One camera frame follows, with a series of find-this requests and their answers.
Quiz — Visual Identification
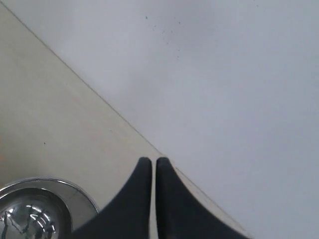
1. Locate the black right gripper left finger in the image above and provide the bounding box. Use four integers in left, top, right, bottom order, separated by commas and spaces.
70, 157, 152, 239

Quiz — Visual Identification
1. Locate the steel mesh strainer basket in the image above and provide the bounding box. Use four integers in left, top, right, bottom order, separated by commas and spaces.
0, 177, 99, 233

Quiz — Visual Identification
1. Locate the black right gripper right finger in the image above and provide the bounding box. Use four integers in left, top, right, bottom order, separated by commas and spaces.
156, 157, 247, 239

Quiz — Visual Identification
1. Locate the small stainless steel bowl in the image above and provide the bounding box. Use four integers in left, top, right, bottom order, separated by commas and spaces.
0, 192, 72, 239

